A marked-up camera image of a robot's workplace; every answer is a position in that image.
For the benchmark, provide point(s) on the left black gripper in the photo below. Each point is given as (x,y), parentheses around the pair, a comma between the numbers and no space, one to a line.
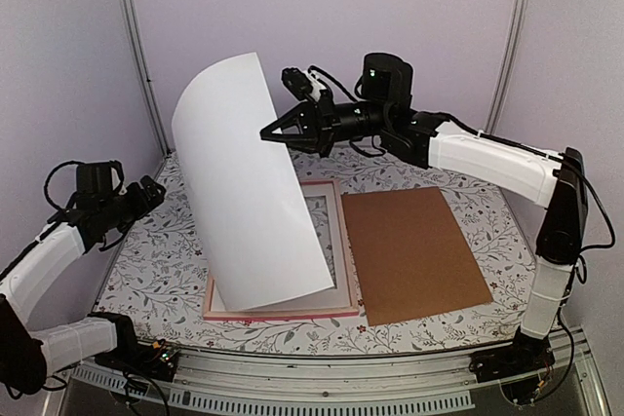
(143,205)

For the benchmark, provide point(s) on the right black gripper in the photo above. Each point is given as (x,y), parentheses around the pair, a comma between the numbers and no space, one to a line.
(310,138)

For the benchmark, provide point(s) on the pink wooden picture frame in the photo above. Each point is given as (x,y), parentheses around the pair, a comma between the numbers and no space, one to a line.
(283,311)

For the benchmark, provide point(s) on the dark photo print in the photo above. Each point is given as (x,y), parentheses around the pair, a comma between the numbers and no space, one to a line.
(245,197)

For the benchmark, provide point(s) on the brown backing board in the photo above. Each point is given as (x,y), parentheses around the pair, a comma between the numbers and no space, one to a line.
(412,260)

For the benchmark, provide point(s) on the white mat board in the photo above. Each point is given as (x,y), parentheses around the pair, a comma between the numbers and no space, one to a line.
(336,250)

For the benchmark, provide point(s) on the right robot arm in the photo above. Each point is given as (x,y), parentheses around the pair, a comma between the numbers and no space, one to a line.
(554,181)

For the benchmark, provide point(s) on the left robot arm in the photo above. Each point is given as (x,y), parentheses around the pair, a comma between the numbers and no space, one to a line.
(30,358)

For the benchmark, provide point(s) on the floral table mat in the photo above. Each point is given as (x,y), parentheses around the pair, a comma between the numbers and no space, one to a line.
(160,276)

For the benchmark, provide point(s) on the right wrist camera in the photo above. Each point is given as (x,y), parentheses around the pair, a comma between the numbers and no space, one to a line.
(305,85)

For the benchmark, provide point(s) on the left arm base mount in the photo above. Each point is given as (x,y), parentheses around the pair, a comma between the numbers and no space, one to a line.
(157,360)

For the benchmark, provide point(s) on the left aluminium post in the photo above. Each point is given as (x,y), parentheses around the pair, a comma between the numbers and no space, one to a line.
(129,14)

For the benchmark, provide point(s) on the aluminium post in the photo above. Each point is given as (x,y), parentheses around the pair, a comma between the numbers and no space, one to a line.
(512,44)
(129,14)

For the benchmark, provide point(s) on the right aluminium post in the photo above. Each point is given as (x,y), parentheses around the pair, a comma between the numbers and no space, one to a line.
(512,44)

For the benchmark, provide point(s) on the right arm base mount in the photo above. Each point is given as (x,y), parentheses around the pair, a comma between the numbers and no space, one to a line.
(522,370)

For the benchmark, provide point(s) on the front aluminium rail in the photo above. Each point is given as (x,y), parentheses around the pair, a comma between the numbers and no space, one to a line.
(424,384)

